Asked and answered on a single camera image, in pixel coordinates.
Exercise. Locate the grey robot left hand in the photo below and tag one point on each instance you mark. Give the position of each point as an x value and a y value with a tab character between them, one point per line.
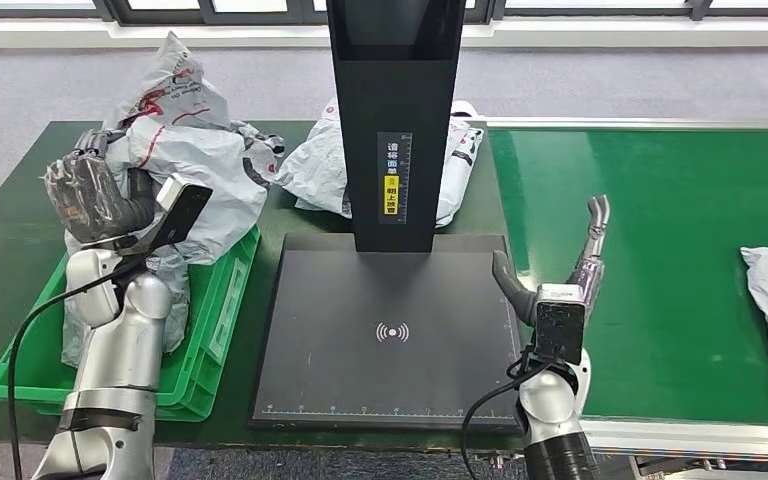
92	199

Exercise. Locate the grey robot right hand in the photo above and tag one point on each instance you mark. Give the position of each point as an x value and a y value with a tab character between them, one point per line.
513	291

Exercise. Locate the puffy grey parcel black-red print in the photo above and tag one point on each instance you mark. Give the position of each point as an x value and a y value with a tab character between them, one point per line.
192	166

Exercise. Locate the long grey mailer parcel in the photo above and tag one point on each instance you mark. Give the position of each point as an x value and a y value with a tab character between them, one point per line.
175	305

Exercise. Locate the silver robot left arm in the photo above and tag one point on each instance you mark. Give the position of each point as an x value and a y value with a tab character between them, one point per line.
119	358

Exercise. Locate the green conveyor belt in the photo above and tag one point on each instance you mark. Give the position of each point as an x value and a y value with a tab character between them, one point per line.
675	265

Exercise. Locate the grey plastic mailer parcel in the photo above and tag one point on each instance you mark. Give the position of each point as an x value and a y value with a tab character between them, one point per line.
318	172

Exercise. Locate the black inbound scanner machine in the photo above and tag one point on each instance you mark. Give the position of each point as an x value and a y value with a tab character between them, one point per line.
397	86

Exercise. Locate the yellow and black scanner label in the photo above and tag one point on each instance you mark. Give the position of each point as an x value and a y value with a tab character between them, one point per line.
392	195

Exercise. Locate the white window sill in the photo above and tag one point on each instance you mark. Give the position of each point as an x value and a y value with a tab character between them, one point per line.
159	34

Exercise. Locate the green plastic crate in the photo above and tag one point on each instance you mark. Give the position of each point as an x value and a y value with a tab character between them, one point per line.
225	318

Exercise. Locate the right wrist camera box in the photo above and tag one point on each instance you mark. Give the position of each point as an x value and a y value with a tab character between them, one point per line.
559	328

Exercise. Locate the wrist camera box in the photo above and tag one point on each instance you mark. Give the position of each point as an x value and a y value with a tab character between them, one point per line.
182	212
559	328

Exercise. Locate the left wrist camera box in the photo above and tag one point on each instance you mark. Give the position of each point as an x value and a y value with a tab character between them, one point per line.
182	212

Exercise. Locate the dark window frame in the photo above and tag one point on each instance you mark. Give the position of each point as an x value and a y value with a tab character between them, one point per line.
159	14

